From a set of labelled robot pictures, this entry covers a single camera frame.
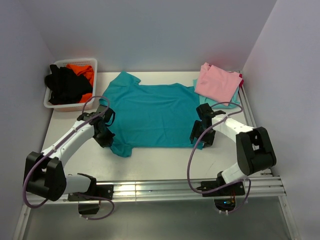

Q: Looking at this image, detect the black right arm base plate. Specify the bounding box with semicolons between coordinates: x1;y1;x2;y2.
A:
196;180;246;197

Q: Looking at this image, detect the aluminium right side rail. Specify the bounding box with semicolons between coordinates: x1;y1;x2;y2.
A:
236;88;276;177

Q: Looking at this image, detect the folded light teal t shirt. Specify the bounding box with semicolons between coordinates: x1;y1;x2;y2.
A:
198;87;240;109

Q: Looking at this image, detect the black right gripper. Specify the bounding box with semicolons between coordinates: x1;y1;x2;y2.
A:
190;119;217;148

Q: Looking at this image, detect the aluminium front frame rail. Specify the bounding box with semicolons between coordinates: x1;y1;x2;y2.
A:
23;176;287;206

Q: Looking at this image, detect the folded pink t shirt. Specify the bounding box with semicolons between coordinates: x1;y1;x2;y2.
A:
193;62;241;106

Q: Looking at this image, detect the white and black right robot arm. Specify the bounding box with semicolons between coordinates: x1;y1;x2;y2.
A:
186;103;277;195

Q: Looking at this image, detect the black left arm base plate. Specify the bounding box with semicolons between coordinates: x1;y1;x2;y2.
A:
67;184;114;202

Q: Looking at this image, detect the orange t shirt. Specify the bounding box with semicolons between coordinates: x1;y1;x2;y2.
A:
66;64;95;103

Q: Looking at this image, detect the white plastic laundry basket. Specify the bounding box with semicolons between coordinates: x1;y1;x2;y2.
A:
43;58;98;112

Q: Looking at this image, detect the black t shirt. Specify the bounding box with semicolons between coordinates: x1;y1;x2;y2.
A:
44;64;91;105

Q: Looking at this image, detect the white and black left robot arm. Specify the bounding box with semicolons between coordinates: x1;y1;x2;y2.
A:
23;105;116;201

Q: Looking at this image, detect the folded red t shirt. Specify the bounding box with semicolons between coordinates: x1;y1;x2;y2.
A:
238;73;244;88

